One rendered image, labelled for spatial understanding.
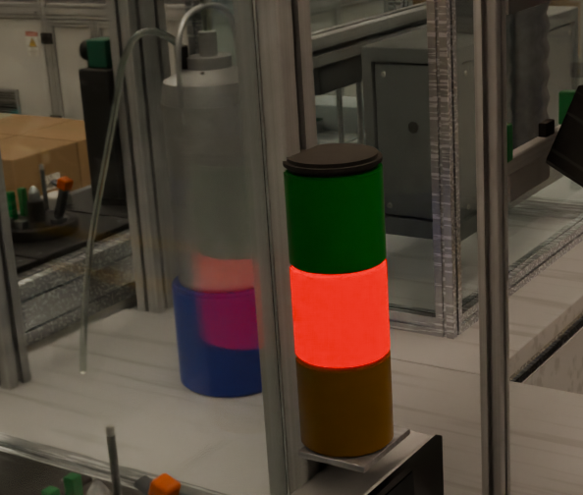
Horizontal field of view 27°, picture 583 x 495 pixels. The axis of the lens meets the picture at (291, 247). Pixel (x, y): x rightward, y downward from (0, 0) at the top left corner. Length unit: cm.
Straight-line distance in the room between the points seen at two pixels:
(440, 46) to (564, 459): 60
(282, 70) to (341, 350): 14
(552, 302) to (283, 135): 144
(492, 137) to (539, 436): 65
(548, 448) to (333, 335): 95
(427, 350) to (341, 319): 122
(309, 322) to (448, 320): 125
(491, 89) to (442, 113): 78
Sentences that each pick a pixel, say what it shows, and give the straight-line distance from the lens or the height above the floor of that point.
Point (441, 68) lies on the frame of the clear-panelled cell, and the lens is 176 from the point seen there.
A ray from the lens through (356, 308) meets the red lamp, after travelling 61.
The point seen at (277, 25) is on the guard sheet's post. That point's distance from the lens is 60.
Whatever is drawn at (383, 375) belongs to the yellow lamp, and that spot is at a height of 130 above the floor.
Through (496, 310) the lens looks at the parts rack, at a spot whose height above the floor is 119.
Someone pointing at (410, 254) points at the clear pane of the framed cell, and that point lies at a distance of 187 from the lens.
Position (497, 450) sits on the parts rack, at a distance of 109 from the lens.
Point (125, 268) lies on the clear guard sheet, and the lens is 54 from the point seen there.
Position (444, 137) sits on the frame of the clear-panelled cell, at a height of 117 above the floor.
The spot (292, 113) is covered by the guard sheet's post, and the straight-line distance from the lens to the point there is 61.
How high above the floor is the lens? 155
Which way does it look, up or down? 17 degrees down
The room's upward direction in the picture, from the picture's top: 4 degrees counter-clockwise
